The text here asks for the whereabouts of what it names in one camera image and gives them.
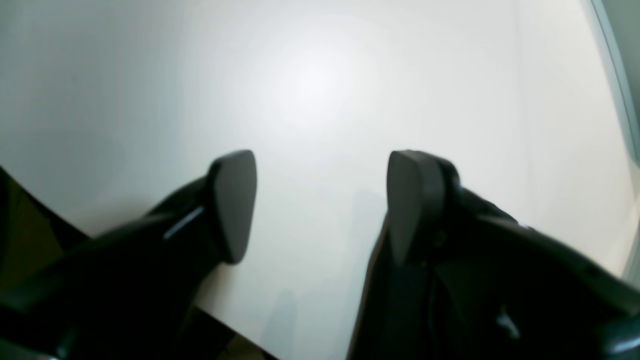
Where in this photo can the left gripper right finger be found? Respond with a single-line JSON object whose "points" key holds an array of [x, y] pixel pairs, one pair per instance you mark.
{"points": [[453, 277]]}

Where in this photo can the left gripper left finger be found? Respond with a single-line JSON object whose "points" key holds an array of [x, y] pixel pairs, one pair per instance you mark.
{"points": [[126, 294]]}

